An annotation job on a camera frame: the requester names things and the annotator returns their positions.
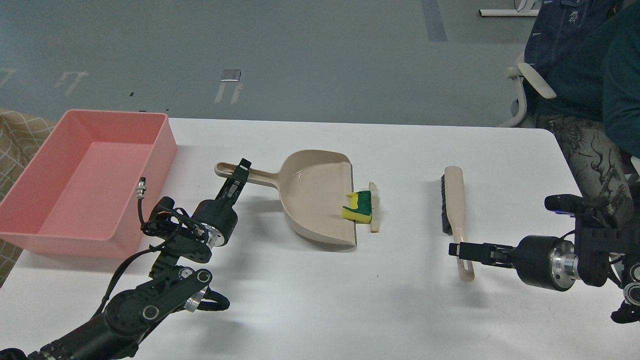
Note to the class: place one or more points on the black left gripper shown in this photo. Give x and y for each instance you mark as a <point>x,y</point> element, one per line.
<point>217,215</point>

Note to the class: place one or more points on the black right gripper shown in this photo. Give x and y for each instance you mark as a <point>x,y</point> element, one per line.
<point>541,261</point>

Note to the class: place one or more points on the beige plastic dustpan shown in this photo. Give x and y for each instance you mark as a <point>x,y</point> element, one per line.
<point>313,185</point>

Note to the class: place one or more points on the beige hand brush black bristles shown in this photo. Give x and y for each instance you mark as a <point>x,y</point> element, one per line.
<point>454,217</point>

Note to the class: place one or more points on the yellow green sponge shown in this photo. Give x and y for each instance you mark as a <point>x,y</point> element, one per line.
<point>360,208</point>

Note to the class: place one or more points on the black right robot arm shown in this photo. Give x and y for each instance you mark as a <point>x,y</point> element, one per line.
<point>599,252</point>

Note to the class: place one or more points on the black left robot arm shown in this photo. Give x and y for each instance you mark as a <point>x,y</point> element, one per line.
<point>124,320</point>

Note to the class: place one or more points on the pink plastic bin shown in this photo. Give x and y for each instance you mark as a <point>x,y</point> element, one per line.
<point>78,195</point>

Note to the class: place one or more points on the white office chair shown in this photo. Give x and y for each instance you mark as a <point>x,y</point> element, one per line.
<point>528,85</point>

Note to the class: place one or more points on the beige checkered cloth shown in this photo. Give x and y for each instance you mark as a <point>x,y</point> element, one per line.
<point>21,136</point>

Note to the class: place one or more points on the person in teal sweater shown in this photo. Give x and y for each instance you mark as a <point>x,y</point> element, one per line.
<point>588,52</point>

